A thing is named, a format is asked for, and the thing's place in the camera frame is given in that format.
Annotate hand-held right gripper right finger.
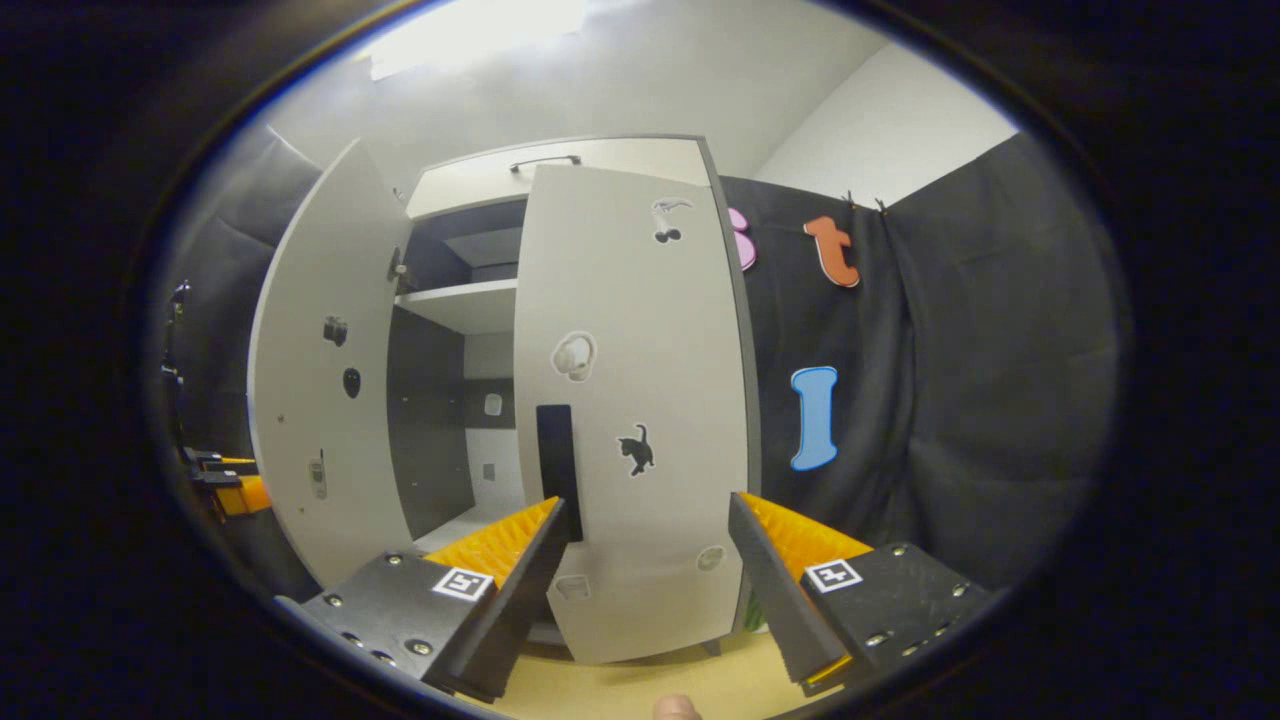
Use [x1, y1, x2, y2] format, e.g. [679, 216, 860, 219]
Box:
[727, 492, 993, 698]

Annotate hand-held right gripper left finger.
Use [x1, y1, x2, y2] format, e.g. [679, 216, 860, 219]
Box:
[298, 497, 567, 703]

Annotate white cabinet door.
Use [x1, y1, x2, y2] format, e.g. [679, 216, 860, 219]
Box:
[247, 138, 419, 591]
[512, 163, 751, 666]

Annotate white cabinet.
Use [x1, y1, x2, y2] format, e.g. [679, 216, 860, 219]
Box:
[385, 135, 763, 661]

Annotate white cabinet shelf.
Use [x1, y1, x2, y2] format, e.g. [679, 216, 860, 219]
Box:
[395, 278, 519, 336]

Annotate white cabinet drawer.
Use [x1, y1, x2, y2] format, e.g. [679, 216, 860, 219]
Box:
[405, 137, 713, 219]

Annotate black backdrop cloth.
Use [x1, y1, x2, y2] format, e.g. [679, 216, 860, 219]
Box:
[722, 130, 1126, 591]

